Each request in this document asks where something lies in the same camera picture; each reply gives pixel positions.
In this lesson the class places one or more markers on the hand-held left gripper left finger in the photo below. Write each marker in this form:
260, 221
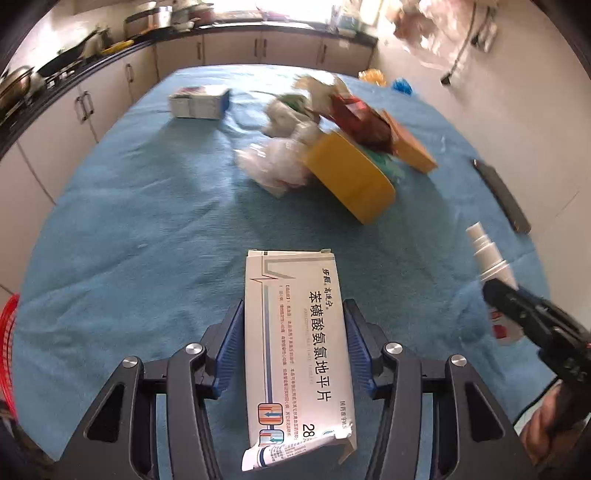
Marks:
231, 342

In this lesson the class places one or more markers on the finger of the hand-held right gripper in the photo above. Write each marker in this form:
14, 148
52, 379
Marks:
512, 304

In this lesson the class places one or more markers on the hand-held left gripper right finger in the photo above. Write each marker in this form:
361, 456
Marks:
355, 346

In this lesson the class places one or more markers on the white spray bottle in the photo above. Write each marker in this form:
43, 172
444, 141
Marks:
489, 256

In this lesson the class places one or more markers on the white medicine box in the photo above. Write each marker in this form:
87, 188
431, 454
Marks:
295, 332

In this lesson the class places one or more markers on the white ointment tube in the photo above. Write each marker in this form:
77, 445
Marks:
277, 456

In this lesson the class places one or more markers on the teal cartoon tissue pack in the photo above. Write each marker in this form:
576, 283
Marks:
388, 166

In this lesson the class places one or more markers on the person's right hand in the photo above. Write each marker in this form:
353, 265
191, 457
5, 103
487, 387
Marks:
535, 434

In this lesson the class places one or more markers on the blue tablecloth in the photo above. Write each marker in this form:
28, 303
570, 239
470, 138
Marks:
147, 221

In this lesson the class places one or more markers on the yellow cardboard box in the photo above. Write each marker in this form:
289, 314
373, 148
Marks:
351, 184

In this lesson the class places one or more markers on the crumpled clear plastic bag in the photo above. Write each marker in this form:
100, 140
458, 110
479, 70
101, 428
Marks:
277, 164

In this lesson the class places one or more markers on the orange cardboard box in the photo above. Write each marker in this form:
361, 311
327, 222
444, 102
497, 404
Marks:
413, 147

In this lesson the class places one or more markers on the red foil packet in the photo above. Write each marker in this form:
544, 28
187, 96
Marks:
358, 122

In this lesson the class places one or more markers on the red plastic basket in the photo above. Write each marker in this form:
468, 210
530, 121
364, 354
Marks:
7, 350

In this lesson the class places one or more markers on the white and blue carton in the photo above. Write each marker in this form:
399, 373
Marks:
196, 105

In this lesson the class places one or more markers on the blue plastic bag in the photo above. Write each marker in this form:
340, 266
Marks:
402, 86

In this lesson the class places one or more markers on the green packet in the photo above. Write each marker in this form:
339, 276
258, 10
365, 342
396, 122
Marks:
293, 101

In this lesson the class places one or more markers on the crumpled beige wrapper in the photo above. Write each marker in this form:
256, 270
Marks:
318, 90

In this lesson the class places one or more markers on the yellow plastic bag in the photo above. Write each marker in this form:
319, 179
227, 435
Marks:
371, 76

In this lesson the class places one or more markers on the beige base cabinets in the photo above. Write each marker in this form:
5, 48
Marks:
111, 92

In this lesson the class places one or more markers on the hanging clear plastic bags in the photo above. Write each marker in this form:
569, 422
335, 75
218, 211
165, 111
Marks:
425, 27

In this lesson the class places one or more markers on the black kitchen counter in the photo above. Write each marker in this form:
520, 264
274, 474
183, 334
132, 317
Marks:
138, 44

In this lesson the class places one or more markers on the yellow cloth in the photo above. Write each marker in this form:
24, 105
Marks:
117, 47

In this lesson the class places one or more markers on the gas stove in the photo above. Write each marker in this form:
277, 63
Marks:
64, 74

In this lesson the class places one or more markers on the silver rice cooker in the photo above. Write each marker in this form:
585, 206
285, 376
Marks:
147, 21

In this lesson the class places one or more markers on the steel pot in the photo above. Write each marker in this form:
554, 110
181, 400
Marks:
16, 87

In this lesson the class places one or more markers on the black wok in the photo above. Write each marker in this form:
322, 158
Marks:
64, 53

